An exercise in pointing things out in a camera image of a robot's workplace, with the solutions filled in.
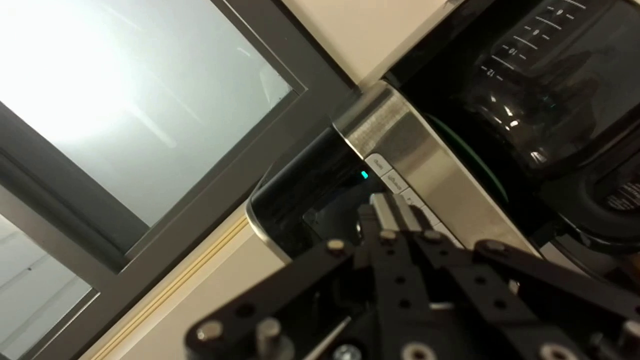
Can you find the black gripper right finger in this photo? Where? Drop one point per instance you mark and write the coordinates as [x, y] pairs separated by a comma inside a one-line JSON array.
[[487, 292]]

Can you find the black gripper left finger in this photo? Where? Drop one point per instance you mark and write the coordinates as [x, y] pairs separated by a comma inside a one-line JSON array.
[[386, 312]]

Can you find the grey framed window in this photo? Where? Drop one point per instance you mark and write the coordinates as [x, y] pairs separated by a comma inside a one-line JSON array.
[[133, 101]]

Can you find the glass coffee carafe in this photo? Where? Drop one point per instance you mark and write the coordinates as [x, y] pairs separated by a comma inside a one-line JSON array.
[[560, 87]]

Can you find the black silver coffee maker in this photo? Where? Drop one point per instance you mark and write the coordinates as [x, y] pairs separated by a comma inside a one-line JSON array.
[[427, 153]]

